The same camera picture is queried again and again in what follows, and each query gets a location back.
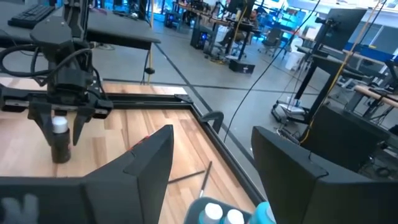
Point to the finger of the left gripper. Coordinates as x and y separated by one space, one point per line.
43 118
82 116

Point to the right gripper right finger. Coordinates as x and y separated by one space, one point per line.
311 199

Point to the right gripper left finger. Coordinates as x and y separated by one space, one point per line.
109 199

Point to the small black paint bottle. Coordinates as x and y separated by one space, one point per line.
60 149

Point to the small blue paint bottle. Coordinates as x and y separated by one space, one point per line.
234 217

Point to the small teal paint bottle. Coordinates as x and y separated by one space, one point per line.
213 213

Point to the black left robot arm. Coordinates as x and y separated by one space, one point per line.
51 34

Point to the black desk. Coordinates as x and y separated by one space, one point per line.
118 31

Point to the thin black paintbrush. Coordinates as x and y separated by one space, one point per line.
206 179
186 177

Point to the black keyboard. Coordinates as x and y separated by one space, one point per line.
31 15

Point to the grey-teal plastic caddy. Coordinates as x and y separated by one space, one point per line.
192 211

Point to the wood-edged table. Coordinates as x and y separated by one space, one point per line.
376 95

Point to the black table clamp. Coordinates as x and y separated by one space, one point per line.
214 116

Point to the black computer tower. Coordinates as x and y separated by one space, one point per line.
200 37

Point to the white bin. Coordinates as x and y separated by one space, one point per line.
295 56

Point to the black box on floor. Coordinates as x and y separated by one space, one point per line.
242 66

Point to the wooden top office desk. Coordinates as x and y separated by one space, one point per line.
217 23

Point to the black monitor on stand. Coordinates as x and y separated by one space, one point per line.
345 28

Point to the person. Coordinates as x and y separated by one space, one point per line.
239 29

